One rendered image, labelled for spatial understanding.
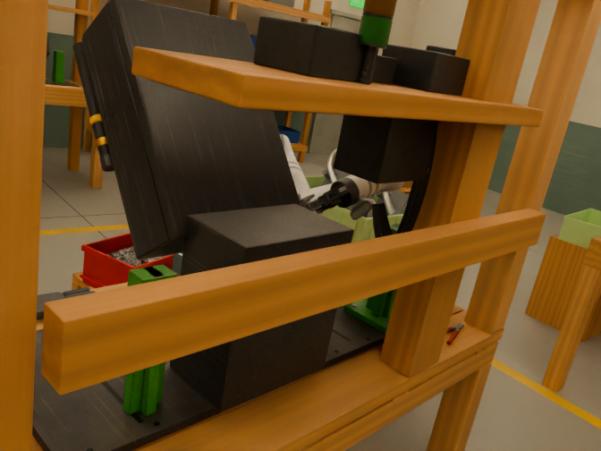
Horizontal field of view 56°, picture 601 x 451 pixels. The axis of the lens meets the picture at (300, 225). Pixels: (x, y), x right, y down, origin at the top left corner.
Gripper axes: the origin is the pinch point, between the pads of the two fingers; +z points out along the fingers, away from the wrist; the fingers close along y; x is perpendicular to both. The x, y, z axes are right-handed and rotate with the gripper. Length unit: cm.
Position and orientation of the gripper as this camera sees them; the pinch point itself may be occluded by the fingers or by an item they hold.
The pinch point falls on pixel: (309, 208)
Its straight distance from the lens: 139.1
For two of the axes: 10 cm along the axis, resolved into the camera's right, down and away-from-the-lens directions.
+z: -7.2, 3.4, -6.0
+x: 5.0, 8.6, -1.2
